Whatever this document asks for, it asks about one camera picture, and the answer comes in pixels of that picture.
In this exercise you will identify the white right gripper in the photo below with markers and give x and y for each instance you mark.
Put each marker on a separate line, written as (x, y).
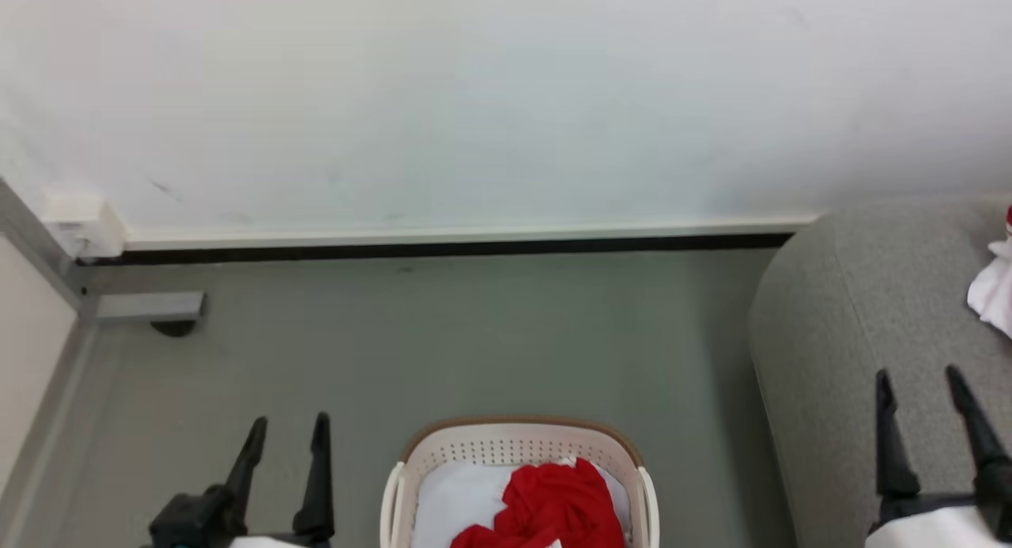
(933, 528)

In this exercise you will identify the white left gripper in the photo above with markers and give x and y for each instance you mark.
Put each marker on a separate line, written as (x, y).
(261, 542)

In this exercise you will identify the white garment in basket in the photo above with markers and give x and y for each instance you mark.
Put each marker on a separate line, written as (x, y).
(458, 500)

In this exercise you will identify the cream perforated laundry basket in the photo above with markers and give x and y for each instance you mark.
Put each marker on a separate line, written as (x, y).
(518, 453)

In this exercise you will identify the grey fabric sofa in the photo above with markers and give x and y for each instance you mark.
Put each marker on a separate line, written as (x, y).
(870, 358)

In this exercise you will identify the white cloth with red trim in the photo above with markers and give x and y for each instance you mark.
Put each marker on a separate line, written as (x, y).
(995, 291)

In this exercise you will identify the red garment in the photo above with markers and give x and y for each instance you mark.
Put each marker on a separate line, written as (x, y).
(557, 508)

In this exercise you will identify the white wall box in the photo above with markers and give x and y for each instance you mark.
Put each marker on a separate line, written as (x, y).
(83, 224)

